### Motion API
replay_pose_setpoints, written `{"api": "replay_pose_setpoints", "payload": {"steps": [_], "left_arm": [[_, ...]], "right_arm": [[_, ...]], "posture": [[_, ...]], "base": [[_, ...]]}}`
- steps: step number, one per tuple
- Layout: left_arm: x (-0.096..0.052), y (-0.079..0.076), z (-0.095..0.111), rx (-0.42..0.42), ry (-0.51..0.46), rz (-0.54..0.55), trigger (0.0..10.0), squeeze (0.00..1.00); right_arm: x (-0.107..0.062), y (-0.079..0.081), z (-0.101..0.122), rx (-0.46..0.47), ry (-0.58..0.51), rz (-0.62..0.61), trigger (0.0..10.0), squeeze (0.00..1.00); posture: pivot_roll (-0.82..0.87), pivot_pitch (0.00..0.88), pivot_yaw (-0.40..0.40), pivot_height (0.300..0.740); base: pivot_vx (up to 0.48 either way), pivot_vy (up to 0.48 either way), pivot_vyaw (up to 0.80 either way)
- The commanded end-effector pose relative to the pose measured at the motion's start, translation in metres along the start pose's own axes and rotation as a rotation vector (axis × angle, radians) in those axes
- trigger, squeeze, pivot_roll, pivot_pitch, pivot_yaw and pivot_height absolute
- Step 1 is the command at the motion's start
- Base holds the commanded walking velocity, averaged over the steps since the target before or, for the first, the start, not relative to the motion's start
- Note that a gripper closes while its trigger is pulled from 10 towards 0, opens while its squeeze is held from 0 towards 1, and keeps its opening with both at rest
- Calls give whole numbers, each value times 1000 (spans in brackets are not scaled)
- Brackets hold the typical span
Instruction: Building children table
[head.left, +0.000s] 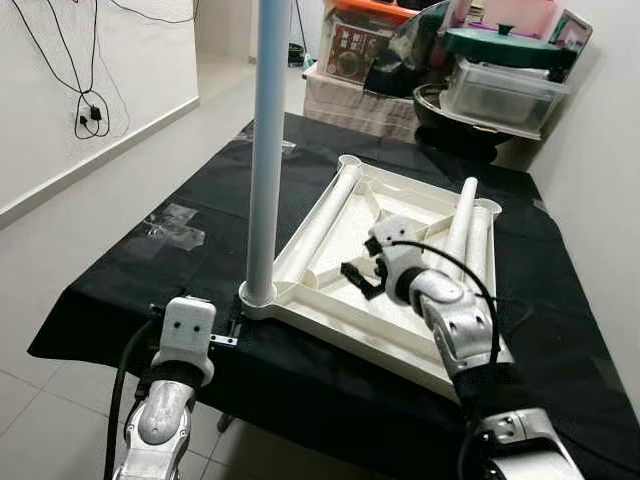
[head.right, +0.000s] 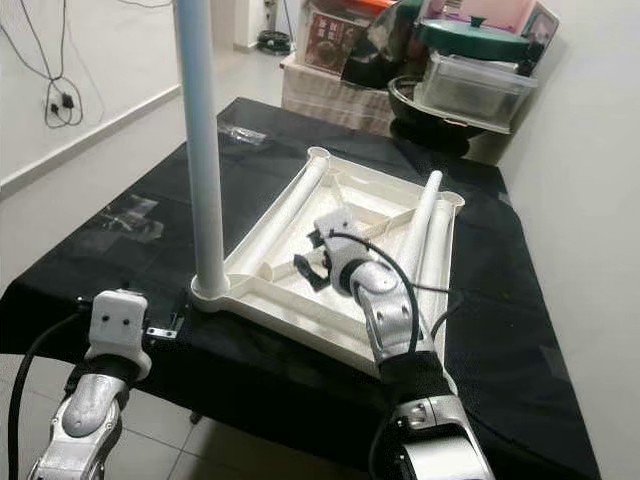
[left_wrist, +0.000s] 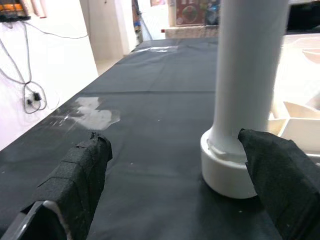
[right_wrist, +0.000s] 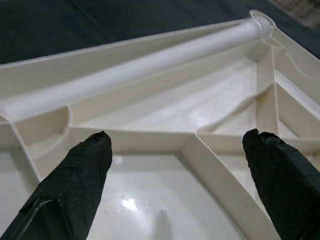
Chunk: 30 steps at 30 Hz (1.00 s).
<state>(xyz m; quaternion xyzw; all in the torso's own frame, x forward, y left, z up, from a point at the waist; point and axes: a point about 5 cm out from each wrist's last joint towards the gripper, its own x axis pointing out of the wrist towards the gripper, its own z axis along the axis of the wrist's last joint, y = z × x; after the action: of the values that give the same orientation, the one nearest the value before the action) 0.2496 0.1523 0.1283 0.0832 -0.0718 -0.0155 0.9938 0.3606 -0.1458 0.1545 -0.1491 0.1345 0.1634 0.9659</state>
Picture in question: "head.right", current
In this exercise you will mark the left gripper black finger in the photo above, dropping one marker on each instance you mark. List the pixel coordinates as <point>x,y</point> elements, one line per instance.
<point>180,316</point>

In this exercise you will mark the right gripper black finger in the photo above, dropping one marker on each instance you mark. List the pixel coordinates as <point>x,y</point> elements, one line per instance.
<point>322,283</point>
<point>307,265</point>

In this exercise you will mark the white plastic table top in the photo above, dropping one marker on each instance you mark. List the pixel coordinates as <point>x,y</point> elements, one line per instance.
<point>300,320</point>

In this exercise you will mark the white plastic table leg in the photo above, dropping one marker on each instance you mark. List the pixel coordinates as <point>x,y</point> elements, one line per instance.
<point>200,150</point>
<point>425,215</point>
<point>280,220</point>
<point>445,250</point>

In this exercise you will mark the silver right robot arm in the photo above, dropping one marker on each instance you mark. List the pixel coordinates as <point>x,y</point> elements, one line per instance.
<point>390,320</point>

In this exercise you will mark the black tablecloth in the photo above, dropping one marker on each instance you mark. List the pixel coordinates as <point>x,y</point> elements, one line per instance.
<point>120,290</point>

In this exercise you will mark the crumpled clear tape piece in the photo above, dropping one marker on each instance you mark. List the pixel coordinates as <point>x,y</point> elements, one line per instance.
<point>135,220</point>

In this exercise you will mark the clear plastic bag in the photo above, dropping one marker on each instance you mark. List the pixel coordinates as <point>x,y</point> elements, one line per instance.
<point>245,136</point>

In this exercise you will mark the beige patterned cloth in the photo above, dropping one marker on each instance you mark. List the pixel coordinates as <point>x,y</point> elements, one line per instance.
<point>325,100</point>

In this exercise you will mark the shiny black plastic bag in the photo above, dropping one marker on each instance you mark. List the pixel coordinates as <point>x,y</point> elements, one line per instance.
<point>370,60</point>

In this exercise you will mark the clear lidded plastic container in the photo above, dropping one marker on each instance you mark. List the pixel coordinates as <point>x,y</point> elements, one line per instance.
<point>470,90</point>

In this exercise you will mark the dark green round lid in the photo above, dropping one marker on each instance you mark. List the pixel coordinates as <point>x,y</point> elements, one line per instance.
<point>480,40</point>

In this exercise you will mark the pink plastic box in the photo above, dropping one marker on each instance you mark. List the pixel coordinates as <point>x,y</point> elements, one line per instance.
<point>510,12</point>

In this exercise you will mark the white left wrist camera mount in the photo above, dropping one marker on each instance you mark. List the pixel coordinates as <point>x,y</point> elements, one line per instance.
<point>118,325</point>

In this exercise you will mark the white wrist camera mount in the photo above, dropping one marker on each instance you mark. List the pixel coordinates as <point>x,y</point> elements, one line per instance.
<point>335,222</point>
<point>118,325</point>

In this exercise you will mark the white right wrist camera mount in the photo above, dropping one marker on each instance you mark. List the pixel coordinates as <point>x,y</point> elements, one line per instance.
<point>335,222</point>

